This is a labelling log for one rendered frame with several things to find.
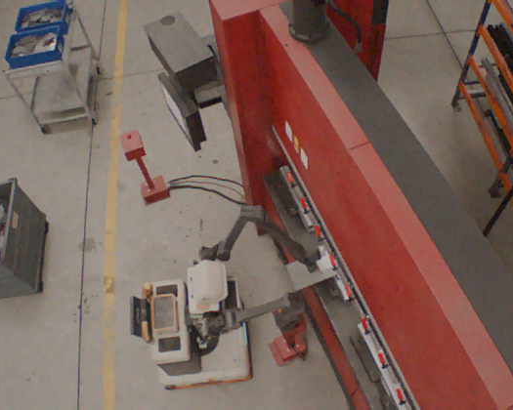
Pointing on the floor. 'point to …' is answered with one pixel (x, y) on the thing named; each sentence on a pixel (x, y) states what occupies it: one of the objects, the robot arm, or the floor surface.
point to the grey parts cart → (60, 79)
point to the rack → (494, 98)
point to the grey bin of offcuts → (11, 241)
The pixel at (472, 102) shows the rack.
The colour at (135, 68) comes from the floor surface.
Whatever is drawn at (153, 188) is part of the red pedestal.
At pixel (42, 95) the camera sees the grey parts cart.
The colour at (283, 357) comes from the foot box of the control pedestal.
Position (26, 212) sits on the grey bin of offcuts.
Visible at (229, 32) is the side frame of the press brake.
